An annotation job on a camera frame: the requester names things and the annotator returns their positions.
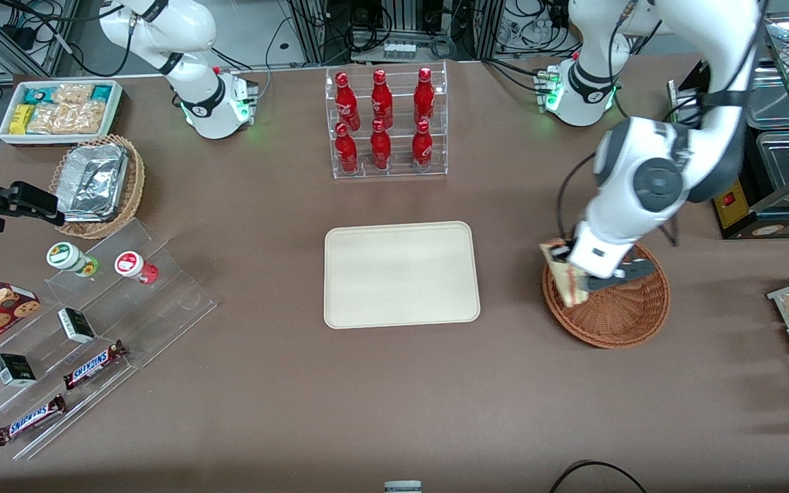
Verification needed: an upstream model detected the black food warmer cabinet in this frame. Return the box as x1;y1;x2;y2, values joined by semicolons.
667;12;789;240

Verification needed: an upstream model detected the clear acrylic bottle rack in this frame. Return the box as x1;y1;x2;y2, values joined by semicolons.
325;60;449;180

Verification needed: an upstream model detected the small black box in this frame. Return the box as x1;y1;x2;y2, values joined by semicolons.
58;307;97;344
0;353;37;388

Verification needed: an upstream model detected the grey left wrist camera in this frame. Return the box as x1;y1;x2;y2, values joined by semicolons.
585;262;651;294

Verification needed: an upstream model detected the brown round wicker basket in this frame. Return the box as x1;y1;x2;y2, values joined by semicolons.
542;236;671;350

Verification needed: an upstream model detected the light tan wicker basket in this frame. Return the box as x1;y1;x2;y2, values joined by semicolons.
49;134;146;240

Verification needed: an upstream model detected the steel food pan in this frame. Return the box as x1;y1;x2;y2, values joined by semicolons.
744;63;789;131

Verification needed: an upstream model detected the clear bag of biscuits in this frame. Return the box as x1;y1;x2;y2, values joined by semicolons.
27;103;71;135
66;101;108;135
52;83;95;108

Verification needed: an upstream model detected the stack of foil trays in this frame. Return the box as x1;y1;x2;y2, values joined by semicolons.
57;143;130;223

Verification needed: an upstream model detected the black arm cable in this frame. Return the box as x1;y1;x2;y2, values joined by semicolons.
557;152;599;239

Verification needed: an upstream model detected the snickers chocolate bar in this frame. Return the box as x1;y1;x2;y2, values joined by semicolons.
0;394;67;446
63;340;127;391

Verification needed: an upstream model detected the cream plastic tray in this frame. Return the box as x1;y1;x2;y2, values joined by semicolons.
324;220;481;330

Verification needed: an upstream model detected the green lid snack cup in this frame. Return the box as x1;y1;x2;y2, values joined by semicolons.
47;242;99;278

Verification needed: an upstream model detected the clear acrylic step display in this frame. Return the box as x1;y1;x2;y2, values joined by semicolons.
0;218;218;461

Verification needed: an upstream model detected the yellow snack packet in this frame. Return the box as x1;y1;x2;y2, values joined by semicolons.
10;104;36;136

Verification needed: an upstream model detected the triangular sandwich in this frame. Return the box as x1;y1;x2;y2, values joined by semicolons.
539;238;591;309

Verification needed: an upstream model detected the black looped cable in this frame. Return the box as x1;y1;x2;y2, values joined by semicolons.
549;460;649;493

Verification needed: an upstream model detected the red lid snack cup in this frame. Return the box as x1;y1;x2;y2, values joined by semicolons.
114;251;159;286

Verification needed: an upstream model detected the white rectangular snack bin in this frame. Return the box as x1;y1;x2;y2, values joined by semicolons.
0;79;125;148

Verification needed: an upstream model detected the red soda bottle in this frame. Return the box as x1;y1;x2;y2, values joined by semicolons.
371;69;394;129
412;121;434;172
414;66;435;126
370;119;392;170
335;72;360;131
335;123;359;173

